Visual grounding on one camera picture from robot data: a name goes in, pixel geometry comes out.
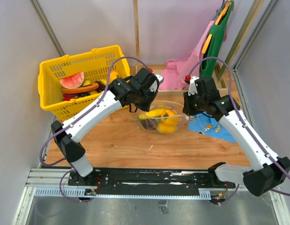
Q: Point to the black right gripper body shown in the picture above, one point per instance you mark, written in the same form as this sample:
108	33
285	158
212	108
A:
194	103

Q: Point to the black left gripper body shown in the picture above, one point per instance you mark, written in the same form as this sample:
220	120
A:
145	99

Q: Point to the long yellow banana toy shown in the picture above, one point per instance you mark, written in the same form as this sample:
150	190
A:
152	113

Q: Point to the clear zip top bag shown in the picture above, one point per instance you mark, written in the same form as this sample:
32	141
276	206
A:
174	106

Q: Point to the yellow bell pepper toy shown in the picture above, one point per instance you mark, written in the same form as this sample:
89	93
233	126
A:
170	117

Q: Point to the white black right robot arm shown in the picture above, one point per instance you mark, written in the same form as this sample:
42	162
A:
267	170

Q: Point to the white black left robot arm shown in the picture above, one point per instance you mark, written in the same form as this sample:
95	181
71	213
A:
68	134

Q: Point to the blue cartoon print cloth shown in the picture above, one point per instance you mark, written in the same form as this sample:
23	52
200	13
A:
209	126

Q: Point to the orange fruit toy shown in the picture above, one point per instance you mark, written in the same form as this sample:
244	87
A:
113	76

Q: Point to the dark grape bunch toy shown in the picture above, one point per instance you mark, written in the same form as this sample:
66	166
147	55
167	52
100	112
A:
101	86

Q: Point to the green cloth garment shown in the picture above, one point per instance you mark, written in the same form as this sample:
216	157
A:
218	30

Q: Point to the pink cloth garment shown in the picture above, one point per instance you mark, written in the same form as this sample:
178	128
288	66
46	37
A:
176	70

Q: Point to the yellow plastic shopping basket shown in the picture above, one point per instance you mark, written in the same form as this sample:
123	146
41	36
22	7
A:
95	65

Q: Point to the yellow clothes hanger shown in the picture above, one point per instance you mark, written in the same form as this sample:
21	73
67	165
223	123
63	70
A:
206	44

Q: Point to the watermelon slice toy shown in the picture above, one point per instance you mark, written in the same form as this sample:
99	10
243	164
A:
73	81

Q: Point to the orange hot dog toy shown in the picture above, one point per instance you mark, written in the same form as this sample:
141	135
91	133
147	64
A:
80	89

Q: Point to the red chili pepper toy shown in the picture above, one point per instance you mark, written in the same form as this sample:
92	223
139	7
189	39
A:
68	97

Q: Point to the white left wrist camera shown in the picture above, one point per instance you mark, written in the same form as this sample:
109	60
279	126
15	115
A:
158	81

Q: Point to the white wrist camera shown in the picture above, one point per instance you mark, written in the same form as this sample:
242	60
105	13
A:
158	81
192	90

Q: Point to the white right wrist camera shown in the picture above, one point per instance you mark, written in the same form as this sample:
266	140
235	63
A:
192	90

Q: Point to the wooden clothes rack frame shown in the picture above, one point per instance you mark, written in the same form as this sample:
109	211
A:
171	29

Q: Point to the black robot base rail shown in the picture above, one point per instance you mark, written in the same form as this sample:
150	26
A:
148	182

